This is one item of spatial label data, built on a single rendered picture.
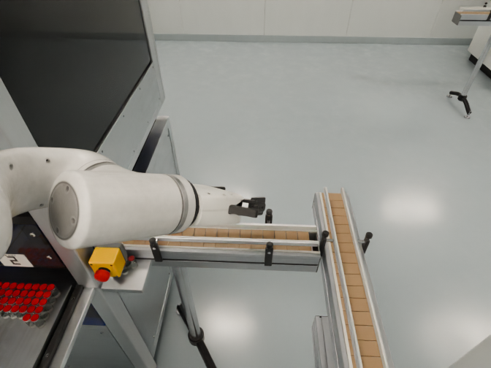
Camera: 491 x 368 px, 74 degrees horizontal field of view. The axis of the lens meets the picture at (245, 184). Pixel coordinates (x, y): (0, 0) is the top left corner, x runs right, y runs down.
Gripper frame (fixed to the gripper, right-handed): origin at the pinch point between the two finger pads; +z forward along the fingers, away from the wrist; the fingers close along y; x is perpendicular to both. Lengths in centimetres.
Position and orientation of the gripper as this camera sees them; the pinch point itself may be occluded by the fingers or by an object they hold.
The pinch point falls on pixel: (239, 200)
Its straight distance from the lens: 59.7
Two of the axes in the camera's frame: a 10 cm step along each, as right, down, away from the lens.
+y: 8.1, 2.0, -5.5
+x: 1.7, -9.8, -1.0
